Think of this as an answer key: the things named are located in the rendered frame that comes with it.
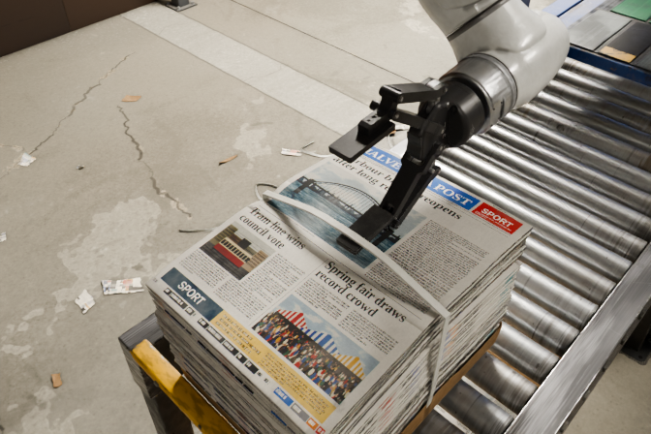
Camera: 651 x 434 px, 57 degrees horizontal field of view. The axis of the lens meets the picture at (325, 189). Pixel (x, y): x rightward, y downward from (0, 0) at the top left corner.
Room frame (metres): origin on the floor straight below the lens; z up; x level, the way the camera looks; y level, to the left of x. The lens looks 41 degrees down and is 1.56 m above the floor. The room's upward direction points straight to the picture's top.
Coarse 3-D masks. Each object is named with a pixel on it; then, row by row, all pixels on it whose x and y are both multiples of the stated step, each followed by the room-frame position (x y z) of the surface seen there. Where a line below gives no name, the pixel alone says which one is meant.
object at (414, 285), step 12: (264, 192) 0.60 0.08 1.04; (300, 204) 0.55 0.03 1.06; (324, 216) 0.52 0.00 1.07; (336, 228) 0.50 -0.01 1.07; (348, 228) 0.50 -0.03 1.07; (360, 240) 0.48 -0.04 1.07; (372, 252) 0.46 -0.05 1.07; (396, 264) 0.45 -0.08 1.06; (408, 276) 0.44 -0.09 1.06; (420, 288) 0.43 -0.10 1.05; (432, 300) 0.41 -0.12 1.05; (444, 312) 0.40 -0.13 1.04
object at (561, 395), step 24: (648, 264) 0.68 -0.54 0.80; (624, 288) 0.63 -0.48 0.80; (648, 288) 0.63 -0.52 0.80; (600, 312) 0.59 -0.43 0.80; (624, 312) 0.59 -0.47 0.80; (600, 336) 0.54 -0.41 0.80; (624, 336) 0.55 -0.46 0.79; (576, 360) 0.50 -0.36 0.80; (600, 360) 0.50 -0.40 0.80; (552, 384) 0.46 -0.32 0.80; (576, 384) 0.46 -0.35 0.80; (528, 408) 0.42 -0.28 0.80; (552, 408) 0.42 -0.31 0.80; (576, 408) 0.45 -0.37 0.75; (528, 432) 0.39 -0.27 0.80; (552, 432) 0.39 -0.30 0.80
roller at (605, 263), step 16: (416, 160) 0.98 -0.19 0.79; (448, 176) 0.92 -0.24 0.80; (464, 176) 0.92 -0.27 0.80; (480, 192) 0.87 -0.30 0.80; (496, 192) 0.87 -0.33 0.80; (512, 208) 0.83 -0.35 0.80; (528, 208) 0.83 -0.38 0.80; (544, 224) 0.78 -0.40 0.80; (544, 240) 0.76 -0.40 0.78; (560, 240) 0.75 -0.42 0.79; (576, 240) 0.74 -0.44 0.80; (576, 256) 0.72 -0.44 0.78; (592, 256) 0.71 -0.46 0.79; (608, 256) 0.70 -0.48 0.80; (608, 272) 0.68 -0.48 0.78; (624, 272) 0.67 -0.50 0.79
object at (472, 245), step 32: (384, 160) 0.68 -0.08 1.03; (320, 192) 0.60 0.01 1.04; (352, 192) 0.60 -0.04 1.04; (384, 192) 0.60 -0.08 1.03; (448, 192) 0.61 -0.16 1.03; (416, 224) 0.54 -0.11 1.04; (448, 224) 0.54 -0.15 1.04; (480, 224) 0.54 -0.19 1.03; (512, 224) 0.55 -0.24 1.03; (416, 256) 0.49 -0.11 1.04; (448, 256) 0.49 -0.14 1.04; (480, 256) 0.49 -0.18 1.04; (512, 256) 0.52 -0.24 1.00; (480, 288) 0.46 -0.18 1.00; (512, 288) 0.53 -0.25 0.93; (480, 320) 0.48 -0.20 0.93; (448, 352) 0.43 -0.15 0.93
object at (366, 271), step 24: (288, 192) 0.60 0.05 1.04; (264, 216) 0.55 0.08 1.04; (288, 216) 0.55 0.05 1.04; (312, 216) 0.55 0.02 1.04; (336, 216) 0.55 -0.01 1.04; (312, 240) 0.51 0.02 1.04; (336, 264) 0.47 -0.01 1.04; (360, 264) 0.47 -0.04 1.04; (384, 264) 0.47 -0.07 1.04; (408, 264) 0.47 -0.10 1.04; (360, 288) 0.44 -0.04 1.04; (384, 288) 0.44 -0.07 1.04; (408, 288) 0.44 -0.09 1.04; (432, 288) 0.44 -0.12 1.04; (408, 312) 0.40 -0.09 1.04; (432, 312) 0.41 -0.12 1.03; (432, 336) 0.40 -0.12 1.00; (432, 360) 0.40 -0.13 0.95
